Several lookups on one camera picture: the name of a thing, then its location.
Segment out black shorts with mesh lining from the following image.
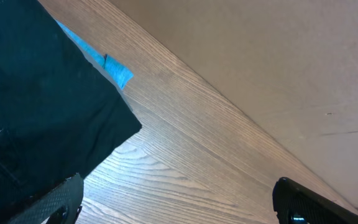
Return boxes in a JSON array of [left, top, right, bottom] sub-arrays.
[[0, 0, 142, 223]]

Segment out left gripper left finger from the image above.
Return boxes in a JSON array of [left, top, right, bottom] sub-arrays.
[[7, 174, 84, 224]]

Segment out cardboard backdrop panel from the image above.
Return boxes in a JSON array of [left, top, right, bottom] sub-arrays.
[[115, 0, 358, 208]]

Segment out folded blue jeans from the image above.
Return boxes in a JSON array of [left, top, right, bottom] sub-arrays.
[[57, 21, 134, 90]]

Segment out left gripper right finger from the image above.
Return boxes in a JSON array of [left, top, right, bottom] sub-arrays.
[[272, 177, 358, 224]]

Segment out folded grey trousers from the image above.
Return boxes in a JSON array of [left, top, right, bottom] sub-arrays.
[[65, 31, 133, 111]]

